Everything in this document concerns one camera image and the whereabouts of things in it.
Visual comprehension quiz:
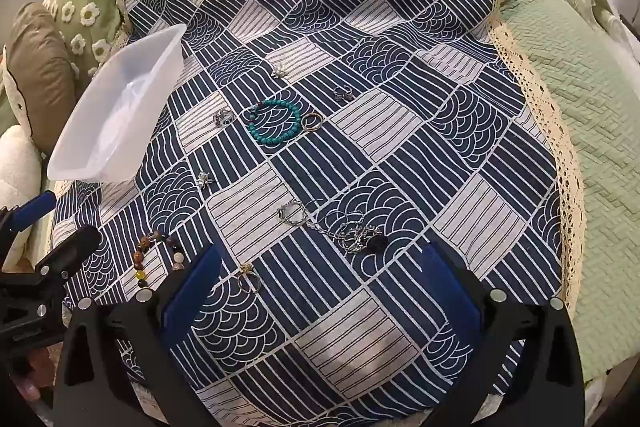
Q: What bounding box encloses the turquoise bead bracelet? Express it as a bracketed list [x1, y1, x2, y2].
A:
[246, 99, 303, 145]

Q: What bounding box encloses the green flower pillow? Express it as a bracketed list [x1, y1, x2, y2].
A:
[42, 0, 127, 80]

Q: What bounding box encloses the silver hoop bangle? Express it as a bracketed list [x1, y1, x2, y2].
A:
[277, 201, 307, 227]

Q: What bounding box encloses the multicolour bead bracelet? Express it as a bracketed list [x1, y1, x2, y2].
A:
[131, 231, 188, 290]

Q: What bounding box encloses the blue white patterned cloth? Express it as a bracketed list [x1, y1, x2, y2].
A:
[52, 0, 568, 427]

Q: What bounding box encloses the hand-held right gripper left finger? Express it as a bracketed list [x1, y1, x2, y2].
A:
[52, 244, 223, 427]

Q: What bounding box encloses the translucent plastic container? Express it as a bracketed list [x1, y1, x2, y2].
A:
[46, 24, 188, 184]

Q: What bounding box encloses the white plush cushion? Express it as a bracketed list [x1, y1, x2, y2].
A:
[0, 44, 45, 210]

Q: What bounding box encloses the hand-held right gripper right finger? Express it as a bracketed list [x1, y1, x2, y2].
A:
[420, 241, 586, 427]

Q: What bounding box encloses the brown pillow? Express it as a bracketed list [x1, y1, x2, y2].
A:
[9, 2, 77, 152]

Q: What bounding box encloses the gold ring with stone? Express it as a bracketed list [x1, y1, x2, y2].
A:
[236, 263, 263, 295]

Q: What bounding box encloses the person's left hand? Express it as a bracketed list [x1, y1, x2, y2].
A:
[12, 346, 65, 404]

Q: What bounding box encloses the silver chain necklace black pendant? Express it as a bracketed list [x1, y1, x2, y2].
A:
[302, 199, 390, 255]

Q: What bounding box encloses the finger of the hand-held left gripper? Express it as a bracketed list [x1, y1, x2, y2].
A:
[35, 224, 102, 283]
[0, 191, 57, 240]

